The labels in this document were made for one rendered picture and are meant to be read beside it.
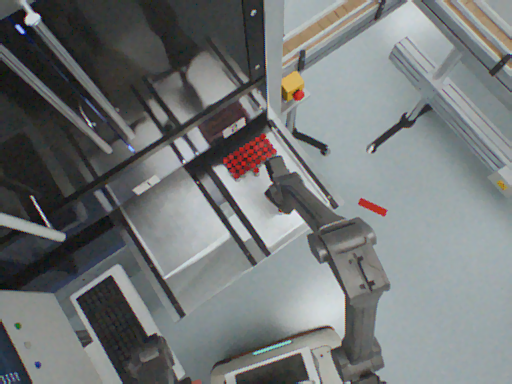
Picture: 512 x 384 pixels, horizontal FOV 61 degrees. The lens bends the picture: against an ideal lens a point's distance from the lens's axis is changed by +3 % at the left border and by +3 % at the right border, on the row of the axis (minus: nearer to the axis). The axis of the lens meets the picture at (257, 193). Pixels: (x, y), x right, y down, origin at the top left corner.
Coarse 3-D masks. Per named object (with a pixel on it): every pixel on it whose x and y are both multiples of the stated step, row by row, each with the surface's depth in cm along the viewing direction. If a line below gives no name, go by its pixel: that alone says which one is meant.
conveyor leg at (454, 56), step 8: (448, 56) 177; (456, 56) 173; (448, 64) 179; (456, 64) 180; (440, 72) 186; (448, 72) 185; (440, 80) 191; (416, 104) 216; (424, 104) 213; (408, 112) 227; (416, 112) 222; (408, 120) 231
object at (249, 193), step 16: (272, 128) 152; (272, 144) 154; (288, 160) 152; (224, 176) 151; (304, 176) 150; (240, 192) 150; (256, 192) 149; (320, 192) 145; (240, 208) 147; (256, 208) 148; (272, 208) 148; (256, 224) 146; (272, 224) 146; (288, 224) 146; (272, 240) 145
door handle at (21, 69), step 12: (0, 48) 58; (12, 60) 61; (24, 72) 64; (36, 84) 67; (48, 96) 71; (60, 108) 75; (72, 120) 79; (84, 120) 82; (84, 132) 84; (96, 132) 88; (96, 144) 91; (108, 144) 94
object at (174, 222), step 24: (144, 192) 151; (168, 192) 151; (192, 192) 150; (144, 216) 149; (168, 216) 148; (192, 216) 148; (216, 216) 148; (144, 240) 147; (168, 240) 146; (192, 240) 146; (216, 240) 142; (168, 264) 144
